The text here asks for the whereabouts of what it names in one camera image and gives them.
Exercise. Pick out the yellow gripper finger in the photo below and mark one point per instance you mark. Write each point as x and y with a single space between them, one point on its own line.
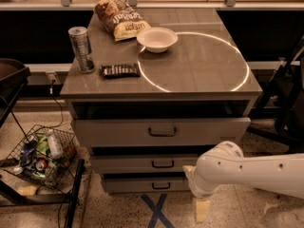
201 208

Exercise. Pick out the grey drawer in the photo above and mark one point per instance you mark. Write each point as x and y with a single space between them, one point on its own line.
159 132
135 164
145 185

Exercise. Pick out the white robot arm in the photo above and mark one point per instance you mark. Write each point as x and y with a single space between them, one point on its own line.
226 164

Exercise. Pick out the grey bottom drawer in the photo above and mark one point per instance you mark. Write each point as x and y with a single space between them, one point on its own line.
145 185

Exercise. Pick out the grey drawer cabinet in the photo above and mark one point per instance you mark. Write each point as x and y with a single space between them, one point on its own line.
202 76

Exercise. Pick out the grey top drawer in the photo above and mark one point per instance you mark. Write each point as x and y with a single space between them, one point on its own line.
159 132

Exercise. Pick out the black office chair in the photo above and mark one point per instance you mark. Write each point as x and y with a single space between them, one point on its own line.
288 85

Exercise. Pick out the dark snack bar wrapper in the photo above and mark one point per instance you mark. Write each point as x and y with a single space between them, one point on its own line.
120 71

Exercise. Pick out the clear plastic bottle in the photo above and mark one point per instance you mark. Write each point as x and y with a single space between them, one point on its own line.
54 145

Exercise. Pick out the red soda can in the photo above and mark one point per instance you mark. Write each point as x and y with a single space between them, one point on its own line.
41 165

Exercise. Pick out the white bowl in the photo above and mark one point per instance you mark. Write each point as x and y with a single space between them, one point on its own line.
157 40

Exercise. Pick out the brown chip bag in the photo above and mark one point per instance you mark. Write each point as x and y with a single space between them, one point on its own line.
119 19

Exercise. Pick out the silver drink can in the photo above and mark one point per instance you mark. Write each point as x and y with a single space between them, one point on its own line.
82 49

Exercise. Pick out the black cart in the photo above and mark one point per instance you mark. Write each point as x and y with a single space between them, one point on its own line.
13 78

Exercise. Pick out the wire basket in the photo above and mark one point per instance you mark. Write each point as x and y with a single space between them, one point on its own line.
21 160

